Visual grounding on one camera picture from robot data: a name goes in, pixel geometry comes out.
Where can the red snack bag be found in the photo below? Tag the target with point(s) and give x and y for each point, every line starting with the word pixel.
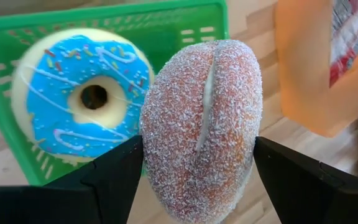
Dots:
pixel 350 40

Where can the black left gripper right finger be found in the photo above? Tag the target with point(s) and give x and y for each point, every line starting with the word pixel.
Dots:
pixel 315 199

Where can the green plastic basket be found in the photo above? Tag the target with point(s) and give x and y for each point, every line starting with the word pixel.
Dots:
pixel 166 25

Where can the orange translucent plastic bin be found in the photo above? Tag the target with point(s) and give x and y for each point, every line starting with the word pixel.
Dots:
pixel 303 77

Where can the blue iced toy donut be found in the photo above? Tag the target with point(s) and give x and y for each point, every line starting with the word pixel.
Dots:
pixel 51 93

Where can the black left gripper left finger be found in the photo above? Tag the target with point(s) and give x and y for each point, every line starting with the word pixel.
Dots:
pixel 73 202

